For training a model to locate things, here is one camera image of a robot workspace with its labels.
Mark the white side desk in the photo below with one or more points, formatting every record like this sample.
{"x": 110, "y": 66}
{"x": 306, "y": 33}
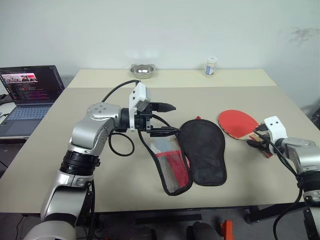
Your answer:
{"x": 7, "y": 110}

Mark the red table tennis paddle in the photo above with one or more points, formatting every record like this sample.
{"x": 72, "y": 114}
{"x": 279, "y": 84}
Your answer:
{"x": 237, "y": 122}

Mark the stainless steel bowl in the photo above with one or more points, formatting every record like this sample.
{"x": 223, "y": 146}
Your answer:
{"x": 142, "y": 71}

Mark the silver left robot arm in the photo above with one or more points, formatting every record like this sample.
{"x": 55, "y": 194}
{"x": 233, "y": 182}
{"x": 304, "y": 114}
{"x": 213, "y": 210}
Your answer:
{"x": 85, "y": 132}

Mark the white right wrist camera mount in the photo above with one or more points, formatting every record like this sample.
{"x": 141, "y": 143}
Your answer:
{"x": 275, "y": 127}

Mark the white capped small jar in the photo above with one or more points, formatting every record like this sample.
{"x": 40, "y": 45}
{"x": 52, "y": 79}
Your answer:
{"x": 210, "y": 67}

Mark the flat black bar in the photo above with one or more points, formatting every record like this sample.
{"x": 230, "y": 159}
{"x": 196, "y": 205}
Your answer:
{"x": 168, "y": 219}

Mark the orange-red clamp piece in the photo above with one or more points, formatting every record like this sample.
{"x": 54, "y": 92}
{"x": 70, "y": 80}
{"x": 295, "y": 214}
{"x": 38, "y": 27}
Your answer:
{"x": 227, "y": 230}

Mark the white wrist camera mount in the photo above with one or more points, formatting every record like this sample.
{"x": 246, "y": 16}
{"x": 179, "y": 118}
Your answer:
{"x": 275, "y": 127}
{"x": 138, "y": 93}

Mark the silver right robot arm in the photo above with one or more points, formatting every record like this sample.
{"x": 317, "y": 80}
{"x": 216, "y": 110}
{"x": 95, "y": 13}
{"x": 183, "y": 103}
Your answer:
{"x": 300, "y": 150}

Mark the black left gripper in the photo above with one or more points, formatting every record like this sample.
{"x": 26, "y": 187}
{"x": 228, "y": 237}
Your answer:
{"x": 144, "y": 120}

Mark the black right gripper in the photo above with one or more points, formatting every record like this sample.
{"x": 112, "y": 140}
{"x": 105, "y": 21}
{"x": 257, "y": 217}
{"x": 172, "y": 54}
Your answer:
{"x": 266, "y": 142}

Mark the black red paddle case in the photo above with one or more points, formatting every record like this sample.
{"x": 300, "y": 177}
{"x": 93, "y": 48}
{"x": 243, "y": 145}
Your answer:
{"x": 205, "y": 155}

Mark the black table frame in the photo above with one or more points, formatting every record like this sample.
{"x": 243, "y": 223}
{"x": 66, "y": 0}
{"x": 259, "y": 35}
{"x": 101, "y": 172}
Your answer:
{"x": 270, "y": 211}

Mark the open blue-grey laptop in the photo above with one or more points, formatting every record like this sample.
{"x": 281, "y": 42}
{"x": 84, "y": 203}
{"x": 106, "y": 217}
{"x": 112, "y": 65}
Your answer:
{"x": 27, "y": 87}

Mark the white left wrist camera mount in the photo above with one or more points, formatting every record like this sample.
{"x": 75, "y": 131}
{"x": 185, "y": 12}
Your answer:
{"x": 138, "y": 93}

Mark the dark rounded shape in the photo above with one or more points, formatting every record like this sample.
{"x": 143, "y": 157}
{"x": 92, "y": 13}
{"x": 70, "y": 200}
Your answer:
{"x": 202, "y": 232}

